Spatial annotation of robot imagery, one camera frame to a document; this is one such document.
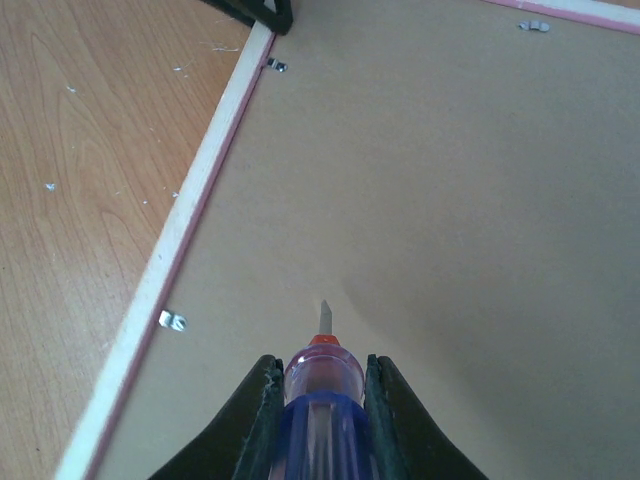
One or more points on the metal retaining tab two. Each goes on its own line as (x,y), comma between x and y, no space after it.
(275,64)

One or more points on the metal retaining tab one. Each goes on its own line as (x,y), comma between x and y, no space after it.
(173,321)

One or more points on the blue red handled screwdriver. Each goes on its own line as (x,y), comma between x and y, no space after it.
(324,430)

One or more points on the brown frame backing board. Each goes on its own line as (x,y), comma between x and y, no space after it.
(400,200)

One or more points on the metal retaining tab three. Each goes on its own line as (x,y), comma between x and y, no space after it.
(534,25)

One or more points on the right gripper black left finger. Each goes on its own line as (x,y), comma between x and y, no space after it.
(240,441)

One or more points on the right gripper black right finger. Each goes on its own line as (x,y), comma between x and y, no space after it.
(407,443)

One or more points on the pink wooden picture frame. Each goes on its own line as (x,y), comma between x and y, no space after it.
(165,250)

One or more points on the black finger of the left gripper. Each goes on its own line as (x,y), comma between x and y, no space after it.
(278,20)

